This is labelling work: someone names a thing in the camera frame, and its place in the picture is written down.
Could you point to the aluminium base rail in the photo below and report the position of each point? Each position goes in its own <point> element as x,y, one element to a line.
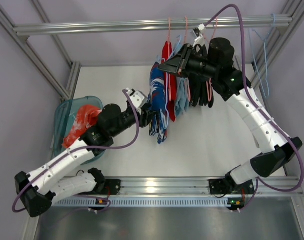
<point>140,187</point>

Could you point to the slotted cable duct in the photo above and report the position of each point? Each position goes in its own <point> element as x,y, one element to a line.
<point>152,202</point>

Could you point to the aluminium hanging rail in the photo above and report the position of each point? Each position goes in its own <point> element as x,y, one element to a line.
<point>50,29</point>

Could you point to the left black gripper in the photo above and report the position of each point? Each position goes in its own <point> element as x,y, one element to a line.
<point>144,115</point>

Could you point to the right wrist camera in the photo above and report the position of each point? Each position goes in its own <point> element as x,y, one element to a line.
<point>198,34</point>

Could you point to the aluminium frame strut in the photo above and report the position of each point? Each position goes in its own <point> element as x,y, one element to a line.
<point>256,14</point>
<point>65,93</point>

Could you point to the black trousers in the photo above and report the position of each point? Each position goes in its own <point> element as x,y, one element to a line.
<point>198,90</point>

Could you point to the blue patterned trousers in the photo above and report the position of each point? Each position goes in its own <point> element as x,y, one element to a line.
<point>157,100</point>

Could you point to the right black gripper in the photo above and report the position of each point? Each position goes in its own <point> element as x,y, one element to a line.
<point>185,61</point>

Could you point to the red trousers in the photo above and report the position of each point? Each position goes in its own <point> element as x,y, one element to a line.
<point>170,100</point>

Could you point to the red white garment in basket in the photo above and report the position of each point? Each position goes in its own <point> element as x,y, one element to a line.
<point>86,117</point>

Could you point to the left aluminium frame strut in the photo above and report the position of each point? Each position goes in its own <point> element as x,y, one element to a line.
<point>65,93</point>

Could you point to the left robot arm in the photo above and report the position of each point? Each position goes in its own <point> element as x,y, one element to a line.
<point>39,189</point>

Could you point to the teal plastic basket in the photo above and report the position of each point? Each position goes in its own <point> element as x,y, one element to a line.
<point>64,118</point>

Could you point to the empty blue hanger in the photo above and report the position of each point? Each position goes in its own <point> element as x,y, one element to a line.
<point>263,82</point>

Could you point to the right aluminium frame strut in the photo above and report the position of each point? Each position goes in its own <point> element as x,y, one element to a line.
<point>256,14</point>

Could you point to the light blue trousers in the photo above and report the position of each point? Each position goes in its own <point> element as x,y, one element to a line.
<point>183,96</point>

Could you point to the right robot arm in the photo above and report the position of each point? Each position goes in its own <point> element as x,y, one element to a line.
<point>217,65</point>

